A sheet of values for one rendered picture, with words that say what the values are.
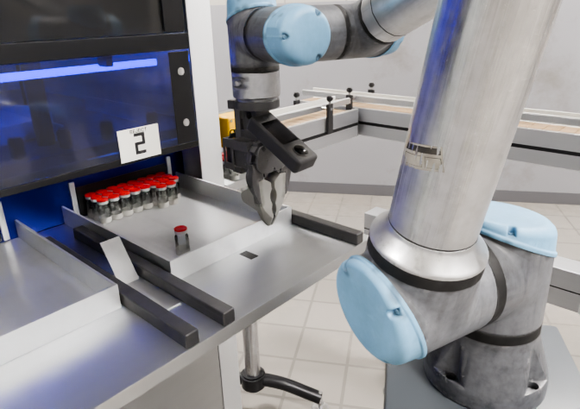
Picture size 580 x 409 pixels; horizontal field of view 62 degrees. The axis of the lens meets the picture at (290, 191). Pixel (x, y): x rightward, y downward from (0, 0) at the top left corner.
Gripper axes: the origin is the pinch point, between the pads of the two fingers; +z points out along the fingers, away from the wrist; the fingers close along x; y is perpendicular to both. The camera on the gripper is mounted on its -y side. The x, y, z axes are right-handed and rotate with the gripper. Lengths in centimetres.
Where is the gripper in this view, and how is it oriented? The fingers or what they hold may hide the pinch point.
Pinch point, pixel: (272, 218)
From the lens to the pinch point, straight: 82.0
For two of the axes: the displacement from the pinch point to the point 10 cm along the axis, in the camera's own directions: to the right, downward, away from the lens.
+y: -7.4, -2.0, 6.4
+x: -6.7, 2.8, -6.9
